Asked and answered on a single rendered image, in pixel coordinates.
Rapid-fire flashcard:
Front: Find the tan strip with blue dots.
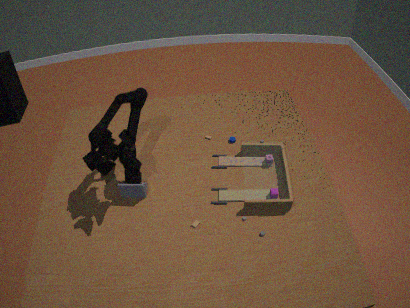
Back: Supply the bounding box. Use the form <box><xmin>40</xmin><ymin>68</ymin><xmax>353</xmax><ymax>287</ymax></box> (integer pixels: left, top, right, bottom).
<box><xmin>219</xmin><ymin>156</ymin><xmax>243</xmax><ymax>167</ymax></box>

